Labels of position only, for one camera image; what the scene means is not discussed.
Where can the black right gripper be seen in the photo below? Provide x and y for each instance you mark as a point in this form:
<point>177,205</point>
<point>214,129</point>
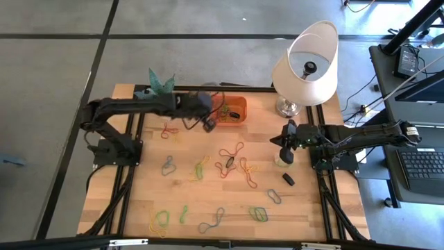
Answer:
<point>308,136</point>

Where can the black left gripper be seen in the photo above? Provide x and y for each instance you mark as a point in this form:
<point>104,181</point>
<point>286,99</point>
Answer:
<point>194,104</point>

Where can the long yellow rubber band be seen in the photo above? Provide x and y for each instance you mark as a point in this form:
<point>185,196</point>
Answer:
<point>225,112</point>

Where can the red rubber band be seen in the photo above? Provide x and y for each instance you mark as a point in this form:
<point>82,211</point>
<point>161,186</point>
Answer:
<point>222,171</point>
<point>247,175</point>
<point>166,132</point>
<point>239,148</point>

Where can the teal rubber band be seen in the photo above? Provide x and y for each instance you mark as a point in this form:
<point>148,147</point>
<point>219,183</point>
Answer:
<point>219,213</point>
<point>271,194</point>
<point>168,170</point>

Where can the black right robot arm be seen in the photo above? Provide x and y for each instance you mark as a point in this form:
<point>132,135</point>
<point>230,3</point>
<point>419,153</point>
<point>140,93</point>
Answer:
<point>364,133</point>

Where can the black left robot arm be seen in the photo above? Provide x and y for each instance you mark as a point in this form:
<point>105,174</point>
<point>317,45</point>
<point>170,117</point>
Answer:
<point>121,104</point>

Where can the orange plastic bin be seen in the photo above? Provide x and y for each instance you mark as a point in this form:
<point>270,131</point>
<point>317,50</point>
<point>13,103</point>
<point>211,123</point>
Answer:
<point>241,104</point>

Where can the potted plant white pot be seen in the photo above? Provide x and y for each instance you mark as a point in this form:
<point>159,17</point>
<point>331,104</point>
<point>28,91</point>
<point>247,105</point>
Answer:
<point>157,85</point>

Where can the white shade silver table lamp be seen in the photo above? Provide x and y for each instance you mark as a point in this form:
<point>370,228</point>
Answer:
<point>305,90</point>

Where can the dark grey desk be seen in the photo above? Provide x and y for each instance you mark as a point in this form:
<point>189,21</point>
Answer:
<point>388,180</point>

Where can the black caster wheel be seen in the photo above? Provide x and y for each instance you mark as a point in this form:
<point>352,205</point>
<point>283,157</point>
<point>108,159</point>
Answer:
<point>388,202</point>

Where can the black power box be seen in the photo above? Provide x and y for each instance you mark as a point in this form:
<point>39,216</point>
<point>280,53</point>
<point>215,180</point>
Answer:
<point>406,62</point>

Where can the black keyboard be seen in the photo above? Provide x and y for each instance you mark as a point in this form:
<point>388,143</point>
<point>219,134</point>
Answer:
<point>423,166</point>

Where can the black metal pole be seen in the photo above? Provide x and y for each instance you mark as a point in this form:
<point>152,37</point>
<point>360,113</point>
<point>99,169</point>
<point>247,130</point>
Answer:
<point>412,24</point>

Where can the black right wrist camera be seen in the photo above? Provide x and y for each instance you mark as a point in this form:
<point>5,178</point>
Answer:
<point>287,156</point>

